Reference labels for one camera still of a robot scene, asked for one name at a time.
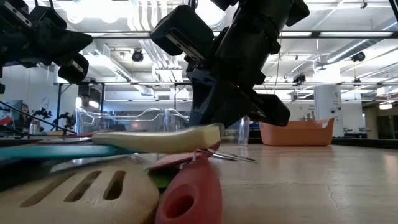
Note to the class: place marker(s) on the clear plastic bin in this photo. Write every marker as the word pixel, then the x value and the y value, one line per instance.
pixel 93 121
pixel 239 130

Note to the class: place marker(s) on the black overhead frame bar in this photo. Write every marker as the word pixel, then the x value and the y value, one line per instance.
pixel 315 35

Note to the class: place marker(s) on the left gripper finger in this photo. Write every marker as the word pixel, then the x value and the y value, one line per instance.
pixel 12 12
pixel 74 69

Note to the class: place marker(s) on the orange plastic bin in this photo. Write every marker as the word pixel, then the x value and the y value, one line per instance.
pixel 295 133

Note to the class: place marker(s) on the wooden slotted spatula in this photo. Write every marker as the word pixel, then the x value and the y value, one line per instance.
pixel 136 199

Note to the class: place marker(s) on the red object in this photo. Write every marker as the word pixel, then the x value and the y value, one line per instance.
pixel 5 120

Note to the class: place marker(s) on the pink silicone spatula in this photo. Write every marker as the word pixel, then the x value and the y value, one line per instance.
pixel 171 160

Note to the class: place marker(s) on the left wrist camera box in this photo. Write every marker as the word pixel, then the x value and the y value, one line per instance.
pixel 48 18

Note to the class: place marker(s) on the black ceiling spotlight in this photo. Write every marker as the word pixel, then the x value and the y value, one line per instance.
pixel 137 56
pixel 359 56

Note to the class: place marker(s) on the lit wall lamp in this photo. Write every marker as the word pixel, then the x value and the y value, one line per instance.
pixel 385 106

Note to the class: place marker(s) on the red slotted spoon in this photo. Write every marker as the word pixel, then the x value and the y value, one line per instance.
pixel 199 186

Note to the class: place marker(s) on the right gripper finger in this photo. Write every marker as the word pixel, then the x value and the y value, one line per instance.
pixel 183 28
pixel 267 109

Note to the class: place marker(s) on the blue silicone spatula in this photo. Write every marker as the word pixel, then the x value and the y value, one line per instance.
pixel 62 152

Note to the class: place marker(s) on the green silicone spatula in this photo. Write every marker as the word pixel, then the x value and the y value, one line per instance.
pixel 161 180

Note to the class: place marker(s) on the white column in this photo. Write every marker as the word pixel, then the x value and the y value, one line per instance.
pixel 328 105

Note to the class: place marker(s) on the person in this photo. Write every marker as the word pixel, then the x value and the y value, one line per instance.
pixel 24 115
pixel 87 104

